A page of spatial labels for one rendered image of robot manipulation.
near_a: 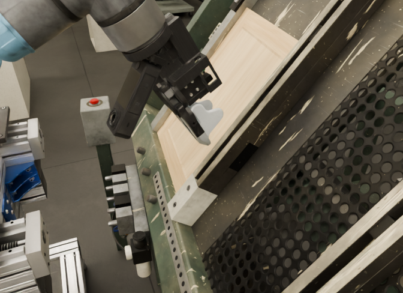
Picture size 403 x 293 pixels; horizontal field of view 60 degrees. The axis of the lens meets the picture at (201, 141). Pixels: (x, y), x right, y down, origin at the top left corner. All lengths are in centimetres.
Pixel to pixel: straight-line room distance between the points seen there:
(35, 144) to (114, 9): 92
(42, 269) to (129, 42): 64
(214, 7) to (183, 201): 85
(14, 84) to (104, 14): 304
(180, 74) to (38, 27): 18
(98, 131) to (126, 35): 114
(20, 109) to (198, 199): 279
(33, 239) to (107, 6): 63
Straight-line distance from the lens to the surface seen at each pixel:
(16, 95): 350
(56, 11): 44
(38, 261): 92
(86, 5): 44
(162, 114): 136
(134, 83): 49
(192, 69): 48
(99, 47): 495
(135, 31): 44
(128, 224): 126
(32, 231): 94
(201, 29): 151
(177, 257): 94
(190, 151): 112
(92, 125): 155
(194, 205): 95
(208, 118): 54
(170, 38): 48
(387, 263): 61
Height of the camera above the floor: 164
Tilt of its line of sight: 34 degrees down
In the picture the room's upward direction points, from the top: straight up
